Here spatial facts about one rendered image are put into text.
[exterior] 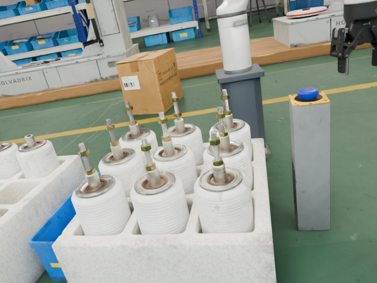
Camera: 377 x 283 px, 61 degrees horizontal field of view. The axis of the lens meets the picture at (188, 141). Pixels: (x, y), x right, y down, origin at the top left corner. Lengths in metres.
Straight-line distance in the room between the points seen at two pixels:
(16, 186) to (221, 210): 0.62
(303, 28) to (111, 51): 1.47
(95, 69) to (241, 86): 1.81
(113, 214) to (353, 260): 0.49
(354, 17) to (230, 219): 0.49
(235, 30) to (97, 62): 1.78
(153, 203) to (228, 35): 0.64
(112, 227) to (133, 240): 0.06
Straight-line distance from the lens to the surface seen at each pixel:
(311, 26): 2.65
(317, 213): 0.79
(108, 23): 2.66
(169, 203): 0.55
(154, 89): 1.74
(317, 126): 0.68
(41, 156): 0.93
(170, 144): 0.65
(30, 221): 0.85
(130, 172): 0.68
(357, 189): 0.97
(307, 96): 0.67
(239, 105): 1.05
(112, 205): 0.60
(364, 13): 0.78
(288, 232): 0.82
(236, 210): 0.53
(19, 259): 0.84
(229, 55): 1.03
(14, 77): 2.96
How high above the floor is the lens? 0.53
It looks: 23 degrees down
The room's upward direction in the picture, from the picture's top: 11 degrees counter-clockwise
